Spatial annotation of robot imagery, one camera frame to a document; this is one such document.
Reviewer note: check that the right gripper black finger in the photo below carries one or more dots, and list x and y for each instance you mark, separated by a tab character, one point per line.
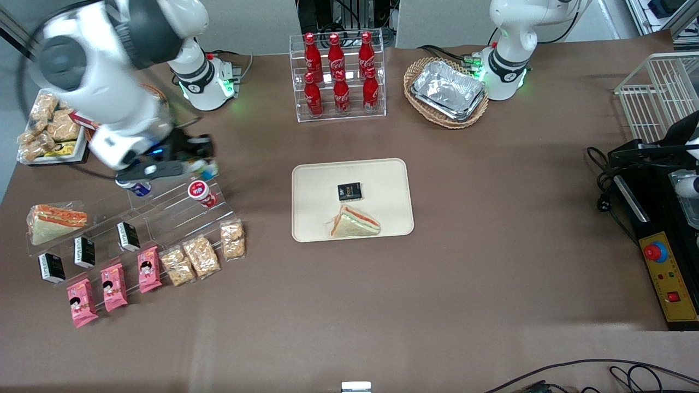
189	166
215	167

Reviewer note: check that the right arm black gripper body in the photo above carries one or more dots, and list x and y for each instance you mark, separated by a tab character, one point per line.
184	147

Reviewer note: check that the green gum bottle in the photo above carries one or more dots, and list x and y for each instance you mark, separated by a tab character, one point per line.
203	169

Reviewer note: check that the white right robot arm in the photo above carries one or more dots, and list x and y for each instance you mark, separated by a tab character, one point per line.
114	109

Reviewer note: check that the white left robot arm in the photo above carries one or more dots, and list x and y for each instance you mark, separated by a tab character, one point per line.
510	33

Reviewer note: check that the red gum bottle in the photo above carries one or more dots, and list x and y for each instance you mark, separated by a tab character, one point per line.
200	191

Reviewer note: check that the blue gum bottle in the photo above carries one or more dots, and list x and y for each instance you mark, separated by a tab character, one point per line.
141	189

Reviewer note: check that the cream plastic serving tray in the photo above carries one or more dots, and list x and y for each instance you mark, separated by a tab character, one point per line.
317	207

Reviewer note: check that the silver foil tray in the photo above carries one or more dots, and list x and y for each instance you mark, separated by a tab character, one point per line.
448	90

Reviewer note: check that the clear acrylic stepped stand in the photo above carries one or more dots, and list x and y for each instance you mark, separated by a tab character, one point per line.
164	214

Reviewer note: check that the woven wicker basket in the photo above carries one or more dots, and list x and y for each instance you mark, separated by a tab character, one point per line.
155	94
437	121

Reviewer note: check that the clear rice crisp pack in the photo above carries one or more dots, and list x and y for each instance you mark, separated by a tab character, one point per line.
64	128
45	106
34	146
177	266
233	239
201	256

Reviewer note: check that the clear plastic container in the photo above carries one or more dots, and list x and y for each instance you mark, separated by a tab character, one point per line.
687	210

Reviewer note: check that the black wrapped rice ball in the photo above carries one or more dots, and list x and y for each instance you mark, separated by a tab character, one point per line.
84	251
52	268
128	236

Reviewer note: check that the black sealing machine yellow panel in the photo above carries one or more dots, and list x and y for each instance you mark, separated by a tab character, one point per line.
652	221

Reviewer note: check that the black snack supply box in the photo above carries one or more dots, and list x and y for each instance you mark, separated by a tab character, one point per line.
79	153

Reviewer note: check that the red snack packet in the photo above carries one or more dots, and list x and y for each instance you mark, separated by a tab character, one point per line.
82	120

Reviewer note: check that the pink cartoon snack packet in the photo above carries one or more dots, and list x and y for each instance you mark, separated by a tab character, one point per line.
113	288
148	273
82	303

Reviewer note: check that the clear acrylic bottle rack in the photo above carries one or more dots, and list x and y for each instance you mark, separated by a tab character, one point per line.
297	82

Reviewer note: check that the red cola bottle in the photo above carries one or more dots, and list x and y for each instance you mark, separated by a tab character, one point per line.
371	91
336	53
342	94
366	50
311	52
313	95

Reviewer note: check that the yellow snack packet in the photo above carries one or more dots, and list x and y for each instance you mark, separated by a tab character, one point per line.
60	148

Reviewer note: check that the small dark box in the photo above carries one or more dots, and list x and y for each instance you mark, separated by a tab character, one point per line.
349	191

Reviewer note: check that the wrapped triangle sandwich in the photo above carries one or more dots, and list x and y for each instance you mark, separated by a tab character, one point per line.
355	224
54	224

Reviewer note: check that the black equipment rack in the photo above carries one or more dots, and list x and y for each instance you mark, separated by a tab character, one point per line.
344	13

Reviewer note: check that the small silver metal block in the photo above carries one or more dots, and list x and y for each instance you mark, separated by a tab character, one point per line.
356	387

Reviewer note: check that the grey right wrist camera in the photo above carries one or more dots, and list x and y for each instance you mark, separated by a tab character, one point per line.
153	170

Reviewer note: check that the metal frame shelf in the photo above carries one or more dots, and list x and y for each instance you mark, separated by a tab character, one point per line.
663	11

